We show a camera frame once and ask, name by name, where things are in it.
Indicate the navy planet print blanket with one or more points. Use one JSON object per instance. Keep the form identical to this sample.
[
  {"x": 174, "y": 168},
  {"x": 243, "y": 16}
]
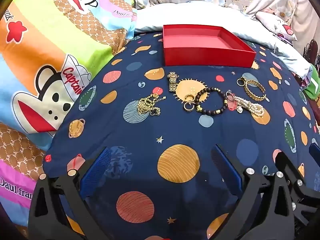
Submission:
[{"x": 175, "y": 130}]

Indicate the white pillow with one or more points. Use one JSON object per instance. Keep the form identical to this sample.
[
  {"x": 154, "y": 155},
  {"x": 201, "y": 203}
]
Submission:
[{"x": 200, "y": 12}]

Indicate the green cloth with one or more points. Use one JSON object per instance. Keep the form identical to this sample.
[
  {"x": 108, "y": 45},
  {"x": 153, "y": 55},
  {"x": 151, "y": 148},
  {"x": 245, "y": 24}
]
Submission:
[{"x": 312, "y": 90}]

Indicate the gold wristwatch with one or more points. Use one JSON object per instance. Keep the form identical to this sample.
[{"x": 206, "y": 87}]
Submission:
[{"x": 172, "y": 82}]

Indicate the pink cartoon pillow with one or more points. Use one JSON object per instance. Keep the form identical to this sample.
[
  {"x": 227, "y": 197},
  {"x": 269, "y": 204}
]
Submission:
[{"x": 272, "y": 20}]

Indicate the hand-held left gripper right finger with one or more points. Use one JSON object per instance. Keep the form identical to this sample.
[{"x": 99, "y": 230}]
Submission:
[{"x": 226, "y": 170}]

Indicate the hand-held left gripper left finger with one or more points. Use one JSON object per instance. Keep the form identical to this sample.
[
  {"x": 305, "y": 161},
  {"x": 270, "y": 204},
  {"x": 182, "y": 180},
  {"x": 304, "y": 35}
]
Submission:
[{"x": 96, "y": 170}]

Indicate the colourful monkey print blanket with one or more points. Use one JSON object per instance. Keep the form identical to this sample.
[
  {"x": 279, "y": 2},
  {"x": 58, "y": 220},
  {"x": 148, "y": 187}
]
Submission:
[{"x": 50, "y": 42}]

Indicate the dark metal stand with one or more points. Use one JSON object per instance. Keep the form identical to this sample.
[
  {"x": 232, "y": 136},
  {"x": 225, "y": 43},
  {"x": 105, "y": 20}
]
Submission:
[{"x": 311, "y": 51}]

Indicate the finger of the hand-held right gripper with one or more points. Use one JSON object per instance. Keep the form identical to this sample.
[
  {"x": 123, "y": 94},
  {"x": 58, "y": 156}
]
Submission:
[
  {"x": 315, "y": 152},
  {"x": 295, "y": 172}
]

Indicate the gold hoop earrings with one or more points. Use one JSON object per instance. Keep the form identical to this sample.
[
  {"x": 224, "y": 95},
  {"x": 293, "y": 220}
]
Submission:
[{"x": 185, "y": 108}]

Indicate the red cardboard box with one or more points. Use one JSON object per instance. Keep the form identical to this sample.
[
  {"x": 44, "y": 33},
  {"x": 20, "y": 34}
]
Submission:
[{"x": 200, "y": 55}]

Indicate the gold hoop earring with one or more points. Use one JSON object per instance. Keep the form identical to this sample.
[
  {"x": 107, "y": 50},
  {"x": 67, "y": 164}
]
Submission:
[{"x": 186, "y": 97}]

